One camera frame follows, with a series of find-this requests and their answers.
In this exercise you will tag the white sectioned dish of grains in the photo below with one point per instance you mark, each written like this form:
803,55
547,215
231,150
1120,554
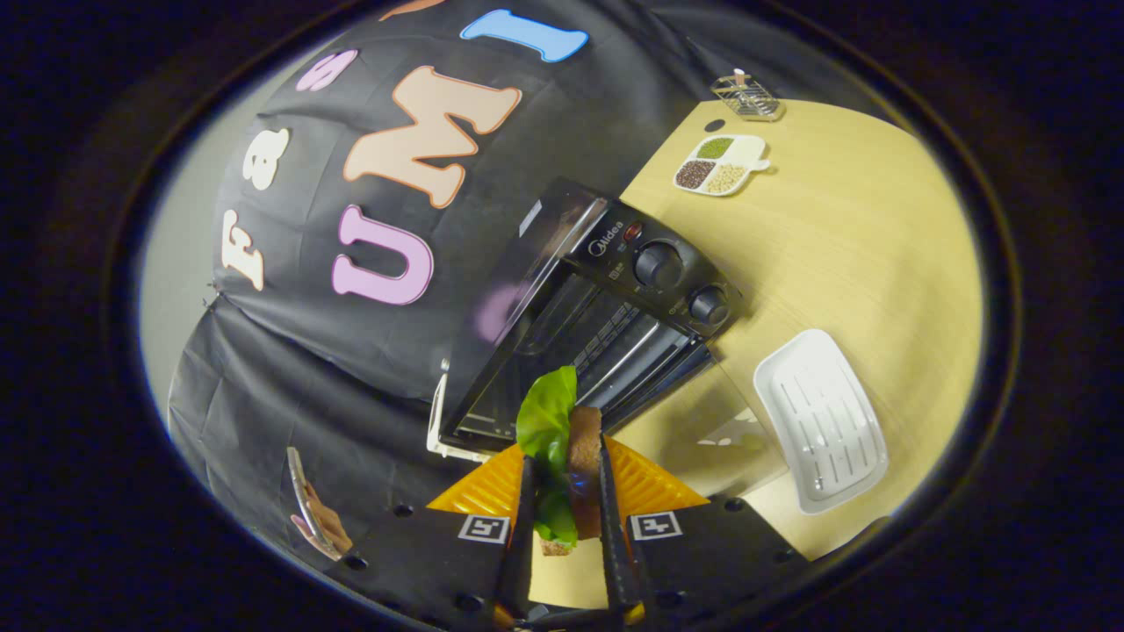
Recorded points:
716,164

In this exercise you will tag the thin printed panel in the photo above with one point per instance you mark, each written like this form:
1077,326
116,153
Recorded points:
314,509

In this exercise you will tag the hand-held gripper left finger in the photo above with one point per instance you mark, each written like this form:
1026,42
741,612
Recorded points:
520,562

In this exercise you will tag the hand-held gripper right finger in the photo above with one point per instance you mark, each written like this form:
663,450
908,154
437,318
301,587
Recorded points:
617,544

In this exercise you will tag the white ribbed plastic tray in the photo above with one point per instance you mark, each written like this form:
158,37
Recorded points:
821,421

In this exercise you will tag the black toaster oven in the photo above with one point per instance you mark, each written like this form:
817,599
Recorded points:
615,263

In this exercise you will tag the black backdrop cloth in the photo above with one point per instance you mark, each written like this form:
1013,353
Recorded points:
290,386

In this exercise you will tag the white bread toaster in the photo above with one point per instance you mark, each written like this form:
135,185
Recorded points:
436,434

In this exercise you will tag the sandwich with green lettuce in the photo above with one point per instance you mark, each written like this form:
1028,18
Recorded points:
546,412

